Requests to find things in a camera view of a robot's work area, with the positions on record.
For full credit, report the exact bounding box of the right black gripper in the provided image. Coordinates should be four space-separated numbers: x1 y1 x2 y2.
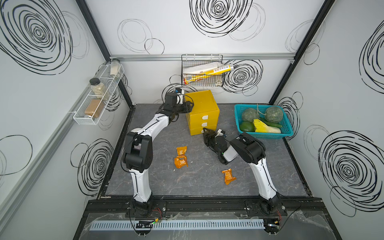
203 127 222 157

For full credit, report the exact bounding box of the yellow drawer cabinet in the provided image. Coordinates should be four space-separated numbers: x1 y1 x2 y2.
185 90 220 136

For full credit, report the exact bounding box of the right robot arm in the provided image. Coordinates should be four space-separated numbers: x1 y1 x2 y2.
203 128 281 215

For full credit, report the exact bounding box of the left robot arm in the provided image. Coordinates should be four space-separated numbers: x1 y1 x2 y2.
121 93 195 215

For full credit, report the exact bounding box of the yellow white package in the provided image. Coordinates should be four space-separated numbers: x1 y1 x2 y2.
182 62 234 85

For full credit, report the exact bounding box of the orange cookie packet large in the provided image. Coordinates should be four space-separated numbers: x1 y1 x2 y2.
174 155 188 169

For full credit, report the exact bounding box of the left green melon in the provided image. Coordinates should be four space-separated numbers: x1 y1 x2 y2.
242 108 260 123

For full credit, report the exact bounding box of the green melon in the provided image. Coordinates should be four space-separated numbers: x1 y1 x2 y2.
242 108 260 123
265 106 284 123

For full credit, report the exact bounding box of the yellow white cabbage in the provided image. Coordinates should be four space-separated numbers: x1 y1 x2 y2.
253 119 281 134

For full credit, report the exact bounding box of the white orange bowl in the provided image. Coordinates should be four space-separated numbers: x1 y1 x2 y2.
131 128 141 133

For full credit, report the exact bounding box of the green cucumber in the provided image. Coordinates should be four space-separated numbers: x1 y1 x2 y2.
260 117 283 129

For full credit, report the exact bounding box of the right green melon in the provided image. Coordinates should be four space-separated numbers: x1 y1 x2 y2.
265 106 284 123

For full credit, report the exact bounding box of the teal plastic basket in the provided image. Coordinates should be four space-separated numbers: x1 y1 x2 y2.
234 104 294 139

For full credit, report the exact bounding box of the clear jar far shelf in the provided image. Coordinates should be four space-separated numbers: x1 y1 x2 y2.
110 59 121 77

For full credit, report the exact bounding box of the black lid spice jar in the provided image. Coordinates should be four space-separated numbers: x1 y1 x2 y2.
90 78 109 101

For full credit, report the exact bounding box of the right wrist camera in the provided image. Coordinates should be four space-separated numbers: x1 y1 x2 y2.
216 129 226 138

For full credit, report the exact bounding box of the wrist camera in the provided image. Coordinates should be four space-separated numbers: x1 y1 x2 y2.
216 129 226 138
175 88 185 105

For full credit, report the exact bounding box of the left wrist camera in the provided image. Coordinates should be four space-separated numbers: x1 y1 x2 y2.
175 88 185 105

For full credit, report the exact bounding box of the black wire wall basket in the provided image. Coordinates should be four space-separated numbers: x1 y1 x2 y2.
181 54 223 87

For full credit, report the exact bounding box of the white wire wall shelf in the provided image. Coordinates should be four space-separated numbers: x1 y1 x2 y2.
73 60 125 126

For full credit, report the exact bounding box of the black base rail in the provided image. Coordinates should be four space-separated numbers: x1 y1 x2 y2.
82 196 328 219

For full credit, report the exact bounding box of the white slotted cable duct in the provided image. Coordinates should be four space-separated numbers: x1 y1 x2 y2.
89 219 265 231

